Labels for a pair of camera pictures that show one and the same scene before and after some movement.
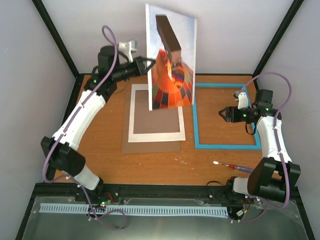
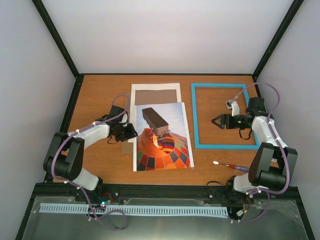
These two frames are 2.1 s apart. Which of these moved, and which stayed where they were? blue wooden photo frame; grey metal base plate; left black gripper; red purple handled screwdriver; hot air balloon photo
Moved: hot air balloon photo; left black gripper
Stayed: blue wooden photo frame; grey metal base plate; red purple handled screwdriver
